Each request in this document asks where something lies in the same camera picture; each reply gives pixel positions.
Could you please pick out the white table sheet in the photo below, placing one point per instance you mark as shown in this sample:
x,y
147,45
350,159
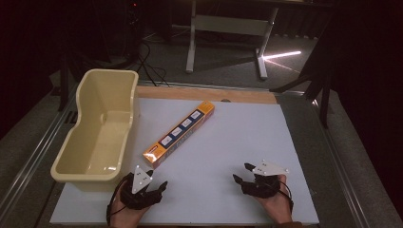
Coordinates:
x,y
221,164

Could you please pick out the black tripod stand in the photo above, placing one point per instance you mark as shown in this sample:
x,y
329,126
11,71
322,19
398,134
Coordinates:
x,y
323,91

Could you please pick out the person's right hand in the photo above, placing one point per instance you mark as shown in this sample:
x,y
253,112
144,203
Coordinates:
x,y
280,205

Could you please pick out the cream plastic bin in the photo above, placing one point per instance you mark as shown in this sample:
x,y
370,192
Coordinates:
x,y
95,139

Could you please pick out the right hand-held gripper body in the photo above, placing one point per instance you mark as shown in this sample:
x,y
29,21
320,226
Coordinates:
x,y
264,185

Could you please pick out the metal floor rail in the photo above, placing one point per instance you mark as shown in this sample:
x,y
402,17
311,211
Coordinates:
x,y
342,171
28,164

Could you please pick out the person's left hand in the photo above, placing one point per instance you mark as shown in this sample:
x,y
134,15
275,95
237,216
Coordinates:
x,y
125,217

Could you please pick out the long orange box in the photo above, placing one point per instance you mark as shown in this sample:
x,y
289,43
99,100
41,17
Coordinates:
x,y
180,131

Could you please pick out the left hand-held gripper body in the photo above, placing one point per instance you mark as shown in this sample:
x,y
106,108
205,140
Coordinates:
x,y
139,180

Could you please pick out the white metal table frame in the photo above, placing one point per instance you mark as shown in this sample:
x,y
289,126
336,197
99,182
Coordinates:
x,y
228,25

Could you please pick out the black equipment tower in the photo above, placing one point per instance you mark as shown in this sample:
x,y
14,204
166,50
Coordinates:
x,y
134,28

